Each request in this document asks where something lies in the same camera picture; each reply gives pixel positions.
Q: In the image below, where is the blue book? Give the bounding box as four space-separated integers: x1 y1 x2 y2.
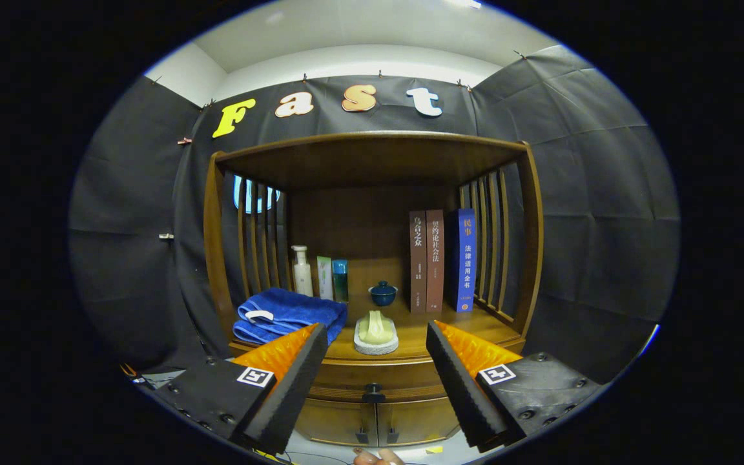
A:
444 208 477 313

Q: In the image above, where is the light brown book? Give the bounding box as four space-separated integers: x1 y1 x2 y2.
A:
426 209 445 314

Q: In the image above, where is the white green tube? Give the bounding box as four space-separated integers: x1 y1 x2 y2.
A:
317 256 334 301

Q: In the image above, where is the white pump bottle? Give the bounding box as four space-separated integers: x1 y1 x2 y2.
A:
291 245 314 298

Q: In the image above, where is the pale green soap with dish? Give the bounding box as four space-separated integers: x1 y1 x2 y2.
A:
353 310 400 356

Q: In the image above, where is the wooden drawer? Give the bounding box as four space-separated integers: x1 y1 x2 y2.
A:
304 357 457 406

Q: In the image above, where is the dark brown book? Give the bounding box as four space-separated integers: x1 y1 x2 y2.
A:
409 210 428 315

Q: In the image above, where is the wooden countertop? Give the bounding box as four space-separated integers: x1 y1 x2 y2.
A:
230 294 524 362

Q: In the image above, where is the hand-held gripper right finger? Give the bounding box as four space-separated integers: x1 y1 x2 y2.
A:
425 321 605 453

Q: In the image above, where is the blue lidded teacup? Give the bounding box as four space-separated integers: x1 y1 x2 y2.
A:
368 280 399 307

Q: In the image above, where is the blue folded towel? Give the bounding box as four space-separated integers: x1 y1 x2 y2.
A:
232 287 348 346

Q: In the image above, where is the wooden cabinet door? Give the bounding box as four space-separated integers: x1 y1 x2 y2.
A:
376 399 462 446
294 399 378 448

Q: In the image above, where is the wooden cabinet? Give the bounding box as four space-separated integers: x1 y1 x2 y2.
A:
203 131 544 448

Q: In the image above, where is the teal bottle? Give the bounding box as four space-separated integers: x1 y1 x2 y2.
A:
332 259 349 304

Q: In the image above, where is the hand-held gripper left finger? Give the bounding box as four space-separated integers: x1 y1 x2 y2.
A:
152 323 329 456

